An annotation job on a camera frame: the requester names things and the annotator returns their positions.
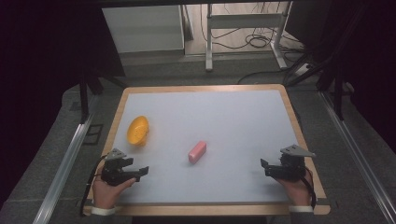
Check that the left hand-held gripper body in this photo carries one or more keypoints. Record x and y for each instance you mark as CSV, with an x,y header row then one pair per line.
x,y
112,174

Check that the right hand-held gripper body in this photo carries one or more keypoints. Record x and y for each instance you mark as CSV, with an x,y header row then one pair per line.
x,y
291,168

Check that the white table mat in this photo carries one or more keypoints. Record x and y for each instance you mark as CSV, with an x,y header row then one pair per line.
x,y
218,124

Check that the person's left hand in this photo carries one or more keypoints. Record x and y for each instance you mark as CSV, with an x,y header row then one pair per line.
x,y
106,194

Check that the white power strip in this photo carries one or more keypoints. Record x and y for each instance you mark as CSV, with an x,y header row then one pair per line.
x,y
301,69

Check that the black floor bracket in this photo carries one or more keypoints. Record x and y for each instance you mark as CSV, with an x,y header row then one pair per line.
x,y
93,134

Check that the black curtain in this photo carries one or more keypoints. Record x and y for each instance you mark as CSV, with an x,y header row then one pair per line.
x,y
370,68
46,62

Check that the white metal desk frame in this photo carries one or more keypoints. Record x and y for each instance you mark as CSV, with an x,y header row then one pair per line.
x,y
243,21

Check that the pink soap bar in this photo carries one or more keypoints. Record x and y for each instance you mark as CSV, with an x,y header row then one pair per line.
x,y
197,152

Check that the yellow soap dish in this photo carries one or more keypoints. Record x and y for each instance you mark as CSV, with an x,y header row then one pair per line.
x,y
138,130

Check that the person's right hand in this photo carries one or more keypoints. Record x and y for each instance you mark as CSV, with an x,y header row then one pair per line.
x,y
299,191

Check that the black metal stand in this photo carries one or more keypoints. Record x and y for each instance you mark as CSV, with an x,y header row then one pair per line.
x,y
337,93
84,96

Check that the white cabinet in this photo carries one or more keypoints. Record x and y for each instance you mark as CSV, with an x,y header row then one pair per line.
x,y
143,28

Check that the aluminium rail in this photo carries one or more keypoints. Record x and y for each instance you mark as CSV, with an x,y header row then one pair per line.
x,y
62,174
358,155

